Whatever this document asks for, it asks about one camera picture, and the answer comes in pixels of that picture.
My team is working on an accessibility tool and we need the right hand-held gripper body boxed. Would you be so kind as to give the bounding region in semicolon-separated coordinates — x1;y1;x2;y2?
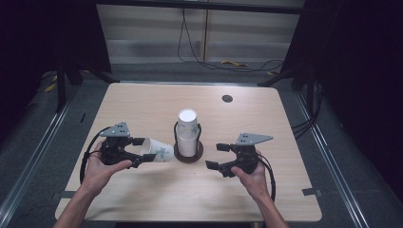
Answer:
218;132;274;179

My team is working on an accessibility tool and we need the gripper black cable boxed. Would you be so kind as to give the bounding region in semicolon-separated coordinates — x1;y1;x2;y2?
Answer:
258;155;277;202
79;126;112;185

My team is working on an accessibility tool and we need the metal floor rail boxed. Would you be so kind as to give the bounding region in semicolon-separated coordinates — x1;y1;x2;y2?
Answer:
294;90;373;228
0;94;74;220

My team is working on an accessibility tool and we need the black floor cable bundle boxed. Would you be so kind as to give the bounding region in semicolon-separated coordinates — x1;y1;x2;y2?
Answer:
290;81;325;140

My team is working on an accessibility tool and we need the black overhead beam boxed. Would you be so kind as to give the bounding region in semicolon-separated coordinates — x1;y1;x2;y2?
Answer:
94;0;306;15

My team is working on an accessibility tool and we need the person's left hand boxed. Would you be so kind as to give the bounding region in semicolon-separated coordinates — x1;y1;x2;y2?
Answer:
82;141;133;195

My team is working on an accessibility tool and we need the black curtain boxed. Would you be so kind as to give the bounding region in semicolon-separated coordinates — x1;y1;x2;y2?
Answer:
279;0;403;203
0;0;112;143

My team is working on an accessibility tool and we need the grey tape strip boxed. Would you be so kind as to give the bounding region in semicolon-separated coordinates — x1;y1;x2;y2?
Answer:
301;187;323;198
59;190;78;200

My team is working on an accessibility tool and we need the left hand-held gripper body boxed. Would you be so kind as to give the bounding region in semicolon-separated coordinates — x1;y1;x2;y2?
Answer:
99;121;144;169

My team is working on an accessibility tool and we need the stack of white paper cups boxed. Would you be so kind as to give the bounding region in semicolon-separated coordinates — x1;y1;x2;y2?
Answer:
175;108;200;158

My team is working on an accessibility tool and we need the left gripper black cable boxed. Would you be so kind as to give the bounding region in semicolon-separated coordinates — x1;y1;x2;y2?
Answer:
79;126;112;185

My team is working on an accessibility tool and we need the person's right hand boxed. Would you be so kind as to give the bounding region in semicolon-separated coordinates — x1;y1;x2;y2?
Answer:
230;149;270;200

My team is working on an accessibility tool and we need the floral paper cup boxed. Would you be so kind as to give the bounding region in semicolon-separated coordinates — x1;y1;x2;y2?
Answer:
140;137;175;163

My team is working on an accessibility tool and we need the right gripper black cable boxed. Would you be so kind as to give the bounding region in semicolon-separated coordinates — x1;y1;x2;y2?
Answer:
258;155;277;202

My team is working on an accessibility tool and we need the black metal stand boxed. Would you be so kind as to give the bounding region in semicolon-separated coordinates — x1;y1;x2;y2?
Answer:
54;58;112;112
257;63;317;93

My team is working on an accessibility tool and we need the black hanging wall cable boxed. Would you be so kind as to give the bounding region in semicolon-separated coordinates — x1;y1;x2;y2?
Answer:
177;8;285;73

